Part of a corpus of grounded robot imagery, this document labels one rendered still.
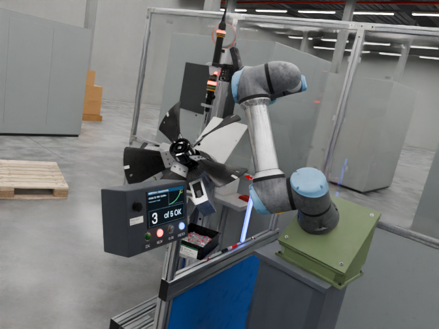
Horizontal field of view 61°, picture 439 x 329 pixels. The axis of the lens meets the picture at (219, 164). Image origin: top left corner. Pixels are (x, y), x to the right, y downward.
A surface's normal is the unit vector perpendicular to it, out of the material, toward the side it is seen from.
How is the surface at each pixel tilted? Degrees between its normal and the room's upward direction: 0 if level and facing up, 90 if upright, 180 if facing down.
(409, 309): 90
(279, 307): 90
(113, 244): 90
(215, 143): 50
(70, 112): 90
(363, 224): 44
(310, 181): 40
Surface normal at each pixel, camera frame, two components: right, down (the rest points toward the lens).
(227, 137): -0.32, -0.56
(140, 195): 0.82, 0.02
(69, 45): 0.71, 0.29
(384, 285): -0.57, 0.07
